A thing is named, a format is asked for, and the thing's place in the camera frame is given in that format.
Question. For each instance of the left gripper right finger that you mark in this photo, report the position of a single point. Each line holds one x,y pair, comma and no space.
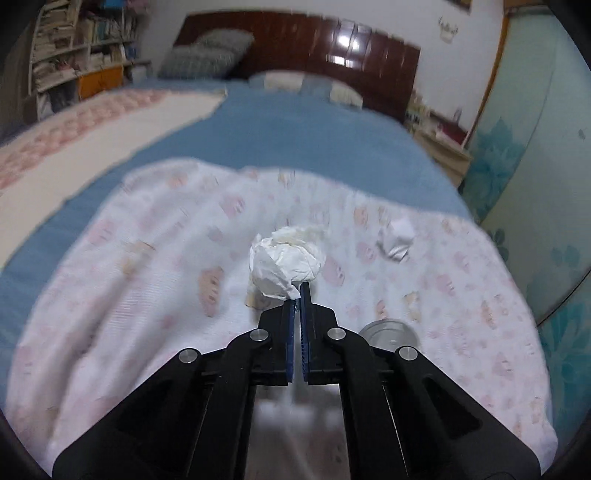
404,417

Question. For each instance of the white paper ball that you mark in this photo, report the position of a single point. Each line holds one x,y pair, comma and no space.
396,239

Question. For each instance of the white tissue ball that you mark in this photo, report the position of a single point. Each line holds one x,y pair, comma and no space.
292,255

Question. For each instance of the pink patterned folded quilt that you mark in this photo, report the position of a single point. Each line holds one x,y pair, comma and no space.
49,164

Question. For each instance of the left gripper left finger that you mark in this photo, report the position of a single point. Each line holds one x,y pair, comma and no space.
191,418

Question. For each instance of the blue bed sheet mattress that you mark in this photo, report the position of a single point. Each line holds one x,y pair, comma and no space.
252,128

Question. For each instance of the white blue flat pillow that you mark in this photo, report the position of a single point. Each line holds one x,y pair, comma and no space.
307,84

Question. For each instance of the clear plastic cup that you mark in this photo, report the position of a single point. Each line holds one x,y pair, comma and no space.
390,334

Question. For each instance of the cream drawer nightstand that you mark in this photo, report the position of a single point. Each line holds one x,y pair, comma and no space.
443,140

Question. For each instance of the grey striped pillow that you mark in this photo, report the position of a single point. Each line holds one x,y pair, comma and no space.
212,55

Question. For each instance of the blue floral sliding wardrobe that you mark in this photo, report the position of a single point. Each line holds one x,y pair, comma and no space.
529,188

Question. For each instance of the dark red wooden headboard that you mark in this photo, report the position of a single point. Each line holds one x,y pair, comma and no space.
380,67

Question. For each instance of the white pink patterned blanket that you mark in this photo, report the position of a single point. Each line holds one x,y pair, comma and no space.
164,265

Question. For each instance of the white bookshelf with books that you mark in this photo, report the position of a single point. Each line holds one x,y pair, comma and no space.
83,48

